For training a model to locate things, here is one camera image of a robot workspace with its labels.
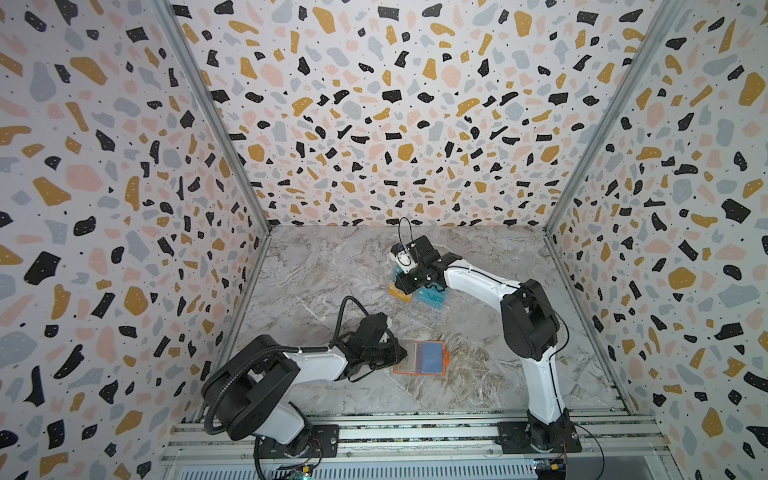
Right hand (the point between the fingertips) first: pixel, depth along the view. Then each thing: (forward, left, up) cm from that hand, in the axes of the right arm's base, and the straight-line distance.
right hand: (397, 277), depth 94 cm
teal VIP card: (-6, -11, -3) cm, 13 cm away
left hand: (-22, -5, -5) cm, 23 cm away
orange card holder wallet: (-22, -8, -9) cm, 25 cm away
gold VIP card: (-3, -1, -4) cm, 6 cm away
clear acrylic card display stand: (-8, -7, -10) cm, 14 cm away
